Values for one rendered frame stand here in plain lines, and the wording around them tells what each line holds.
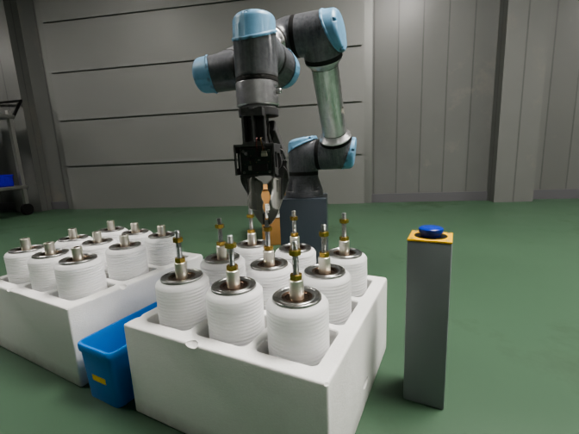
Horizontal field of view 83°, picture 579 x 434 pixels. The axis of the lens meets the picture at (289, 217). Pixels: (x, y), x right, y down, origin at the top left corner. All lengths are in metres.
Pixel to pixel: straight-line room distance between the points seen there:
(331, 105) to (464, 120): 2.26
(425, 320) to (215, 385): 0.37
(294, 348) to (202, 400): 0.19
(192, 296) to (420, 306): 0.40
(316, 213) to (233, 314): 0.77
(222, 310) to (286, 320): 0.11
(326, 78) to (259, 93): 0.53
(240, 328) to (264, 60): 0.44
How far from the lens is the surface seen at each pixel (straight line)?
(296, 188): 1.25
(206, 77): 0.76
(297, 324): 0.48
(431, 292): 0.62
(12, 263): 1.07
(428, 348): 0.67
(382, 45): 3.24
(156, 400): 0.71
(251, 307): 0.54
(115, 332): 0.85
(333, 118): 1.15
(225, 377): 0.55
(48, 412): 0.86
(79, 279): 0.85
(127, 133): 3.67
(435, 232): 0.61
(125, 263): 0.91
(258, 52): 0.60
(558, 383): 0.90
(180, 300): 0.61
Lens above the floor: 0.46
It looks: 11 degrees down
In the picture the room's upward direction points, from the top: 2 degrees counter-clockwise
